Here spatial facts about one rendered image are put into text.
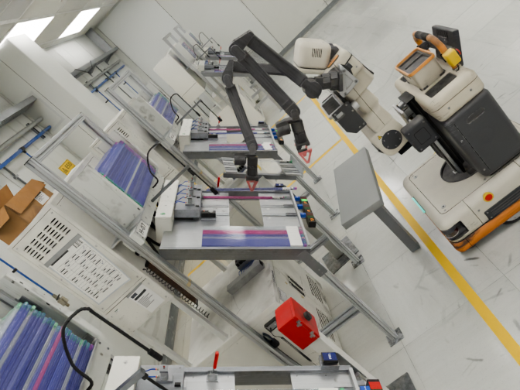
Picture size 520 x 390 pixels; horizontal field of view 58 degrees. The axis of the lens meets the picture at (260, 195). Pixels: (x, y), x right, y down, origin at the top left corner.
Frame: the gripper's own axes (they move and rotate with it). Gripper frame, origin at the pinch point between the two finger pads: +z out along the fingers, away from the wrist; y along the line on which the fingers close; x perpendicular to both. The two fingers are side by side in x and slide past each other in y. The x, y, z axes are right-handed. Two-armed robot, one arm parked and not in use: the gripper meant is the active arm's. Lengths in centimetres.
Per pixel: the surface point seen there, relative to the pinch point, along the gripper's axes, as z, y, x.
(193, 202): 3.8, 8.4, -31.8
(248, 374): 10, 126, -8
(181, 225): 9.8, 23.9, -37.5
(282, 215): 10.5, 11.9, 16.5
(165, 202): 1.6, 12.9, -46.1
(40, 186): -9, 17, -107
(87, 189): -17, 39, -78
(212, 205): 9.9, -0.4, -22.1
